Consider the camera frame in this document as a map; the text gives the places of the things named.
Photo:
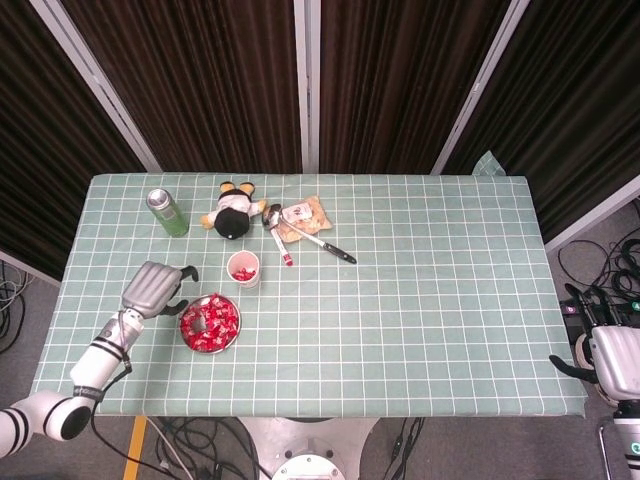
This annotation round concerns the black power strip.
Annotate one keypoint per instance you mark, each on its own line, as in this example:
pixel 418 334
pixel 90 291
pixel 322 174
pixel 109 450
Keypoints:
pixel 570 308

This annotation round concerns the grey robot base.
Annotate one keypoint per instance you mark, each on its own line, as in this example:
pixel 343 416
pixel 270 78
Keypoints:
pixel 305 440

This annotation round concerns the white partition post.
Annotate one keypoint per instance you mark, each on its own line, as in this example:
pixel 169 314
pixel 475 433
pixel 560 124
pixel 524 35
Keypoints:
pixel 481 85
pixel 98 85
pixel 306 85

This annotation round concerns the clear snack bag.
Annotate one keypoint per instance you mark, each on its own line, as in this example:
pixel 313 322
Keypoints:
pixel 312 220

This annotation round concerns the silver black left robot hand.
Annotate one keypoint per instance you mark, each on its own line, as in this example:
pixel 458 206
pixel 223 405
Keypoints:
pixel 150 290

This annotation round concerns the white paper cup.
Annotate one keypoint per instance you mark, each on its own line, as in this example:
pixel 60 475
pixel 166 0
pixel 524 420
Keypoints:
pixel 252 285

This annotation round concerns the green drink can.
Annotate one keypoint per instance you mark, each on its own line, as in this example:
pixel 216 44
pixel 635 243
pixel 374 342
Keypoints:
pixel 172 222

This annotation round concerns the round steel plate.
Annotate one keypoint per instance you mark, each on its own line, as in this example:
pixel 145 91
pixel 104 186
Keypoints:
pixel 200 324

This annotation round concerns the white partition rail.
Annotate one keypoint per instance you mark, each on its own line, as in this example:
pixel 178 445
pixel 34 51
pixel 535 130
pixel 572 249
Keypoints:
pixel 590 217
pixel 30 267

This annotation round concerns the dark brown curtain panel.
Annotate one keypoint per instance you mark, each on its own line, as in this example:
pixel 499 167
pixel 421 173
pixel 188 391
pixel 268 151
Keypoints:
pixel 40 150
pixel 400 90
pixel 200 90
pixel 575 125

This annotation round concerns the black white plush penguin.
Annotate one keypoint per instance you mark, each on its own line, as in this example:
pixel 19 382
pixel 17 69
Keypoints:
pixel 232 220

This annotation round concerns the green checked tablecloth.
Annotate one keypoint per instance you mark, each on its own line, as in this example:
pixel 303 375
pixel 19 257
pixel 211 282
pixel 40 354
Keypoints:
pixel 400 325

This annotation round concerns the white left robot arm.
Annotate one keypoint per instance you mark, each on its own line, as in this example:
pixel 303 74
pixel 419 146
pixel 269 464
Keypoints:
pixel 100 360

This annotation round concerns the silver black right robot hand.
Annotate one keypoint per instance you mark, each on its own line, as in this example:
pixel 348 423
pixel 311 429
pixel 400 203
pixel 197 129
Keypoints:
pixel 617 362

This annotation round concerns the red white marker pen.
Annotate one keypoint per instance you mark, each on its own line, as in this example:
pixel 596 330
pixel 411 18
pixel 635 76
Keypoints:
pixel 285 247

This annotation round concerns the yellow floor tape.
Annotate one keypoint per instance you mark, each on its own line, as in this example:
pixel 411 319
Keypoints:
pixel 135 450

